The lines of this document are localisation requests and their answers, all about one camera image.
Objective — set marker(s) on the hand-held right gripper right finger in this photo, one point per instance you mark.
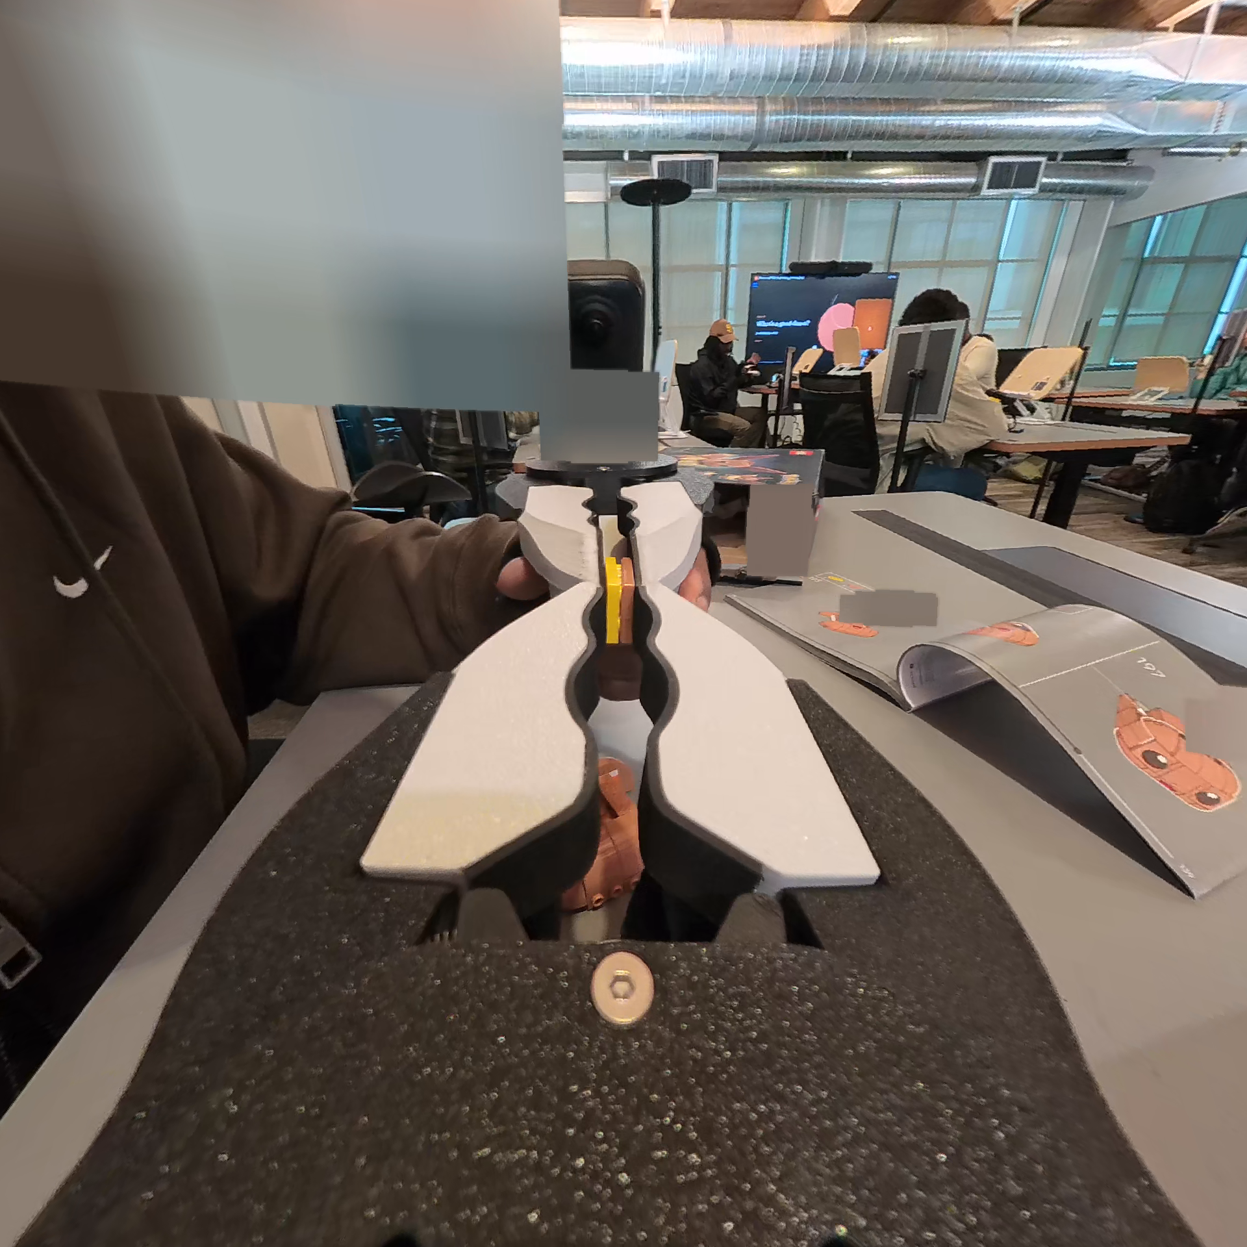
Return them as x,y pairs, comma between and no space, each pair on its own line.
761,760

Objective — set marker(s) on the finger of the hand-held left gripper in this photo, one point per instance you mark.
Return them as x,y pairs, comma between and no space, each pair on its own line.
556,536
663,530

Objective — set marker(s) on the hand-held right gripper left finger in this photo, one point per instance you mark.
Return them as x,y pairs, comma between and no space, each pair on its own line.
488,771

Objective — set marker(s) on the small yellow lego piece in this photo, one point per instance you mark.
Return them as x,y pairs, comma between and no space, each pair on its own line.
618,600

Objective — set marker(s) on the brown lego assembly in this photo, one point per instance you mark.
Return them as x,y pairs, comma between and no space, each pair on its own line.
609,839

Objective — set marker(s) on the person's left forearm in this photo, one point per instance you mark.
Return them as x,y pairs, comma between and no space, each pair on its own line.
372,594

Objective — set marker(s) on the printed lego set box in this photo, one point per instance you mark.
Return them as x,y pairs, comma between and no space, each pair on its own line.
750,478

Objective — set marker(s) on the lego instruction booklet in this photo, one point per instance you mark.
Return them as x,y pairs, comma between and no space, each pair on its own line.
1053,711

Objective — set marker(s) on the person's left hand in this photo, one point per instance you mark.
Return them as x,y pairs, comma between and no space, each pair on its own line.
523,578

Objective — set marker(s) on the black floor lamp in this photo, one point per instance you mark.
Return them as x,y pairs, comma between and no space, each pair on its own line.
655,244

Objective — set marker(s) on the brown hooded jacket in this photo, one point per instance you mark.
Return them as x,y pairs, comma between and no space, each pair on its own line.
118,683

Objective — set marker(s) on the dark office desk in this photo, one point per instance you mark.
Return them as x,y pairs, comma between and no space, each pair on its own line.
1083,444

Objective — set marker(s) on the wall display screen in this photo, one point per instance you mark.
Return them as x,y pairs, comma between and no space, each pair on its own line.
819,322

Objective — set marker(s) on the silver ventilation duct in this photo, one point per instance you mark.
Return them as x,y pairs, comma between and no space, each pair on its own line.
897,88

